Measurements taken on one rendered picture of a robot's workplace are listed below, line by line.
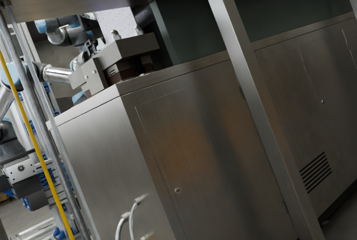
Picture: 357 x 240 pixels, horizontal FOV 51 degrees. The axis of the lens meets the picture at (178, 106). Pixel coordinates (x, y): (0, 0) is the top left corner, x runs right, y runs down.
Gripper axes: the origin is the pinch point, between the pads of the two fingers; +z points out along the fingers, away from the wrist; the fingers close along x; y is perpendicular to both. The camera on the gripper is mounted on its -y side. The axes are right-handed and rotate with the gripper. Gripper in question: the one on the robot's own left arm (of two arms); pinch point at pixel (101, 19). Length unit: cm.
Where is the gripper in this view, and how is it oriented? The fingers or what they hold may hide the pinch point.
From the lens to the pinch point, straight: 169.5
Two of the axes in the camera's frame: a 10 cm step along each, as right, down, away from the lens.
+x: 7.1, -2.9, 6.4
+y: 1.1, -8.5, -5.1
